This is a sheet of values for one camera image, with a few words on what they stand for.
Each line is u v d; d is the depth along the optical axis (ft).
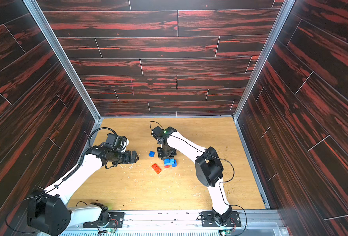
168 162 2.90
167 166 3.03
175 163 2.97
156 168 2.97
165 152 2.47
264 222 2.41
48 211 1.29
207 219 2.41
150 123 3.86
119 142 2.22
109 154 1.95
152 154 3.21
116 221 2.36
